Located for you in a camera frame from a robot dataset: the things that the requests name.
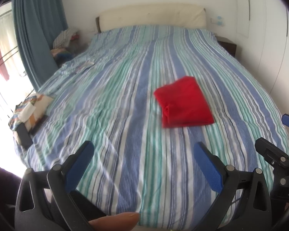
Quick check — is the teal blue curtain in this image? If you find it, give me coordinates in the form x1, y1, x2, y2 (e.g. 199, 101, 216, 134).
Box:
12, 0, 68, 91

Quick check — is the dark wooden nightstand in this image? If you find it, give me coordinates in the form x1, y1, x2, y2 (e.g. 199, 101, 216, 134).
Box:
216, 35, 237, 57

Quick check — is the person's left hand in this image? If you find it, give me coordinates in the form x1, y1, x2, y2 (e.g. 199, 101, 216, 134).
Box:
89, 212, 140, 231

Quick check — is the blue wall socket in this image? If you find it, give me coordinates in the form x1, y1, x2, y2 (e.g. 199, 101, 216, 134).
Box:
210, 16, 224, 27

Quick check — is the pile of clothes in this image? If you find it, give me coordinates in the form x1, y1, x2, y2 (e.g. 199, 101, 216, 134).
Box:
50, 27, 87, 68

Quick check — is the cream padded headboard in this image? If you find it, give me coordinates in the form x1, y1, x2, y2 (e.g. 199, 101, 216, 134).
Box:
95, 3, 207, 33

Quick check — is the black phone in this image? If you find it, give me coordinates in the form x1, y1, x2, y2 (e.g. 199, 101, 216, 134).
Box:
15, 123, 33, 150

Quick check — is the striped blue green bedspread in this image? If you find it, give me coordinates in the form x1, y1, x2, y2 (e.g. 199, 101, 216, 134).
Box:
16, 26, 289, 230

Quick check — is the red knit sweater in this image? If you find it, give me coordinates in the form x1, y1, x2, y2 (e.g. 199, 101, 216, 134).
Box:
154, 76, 214, 128

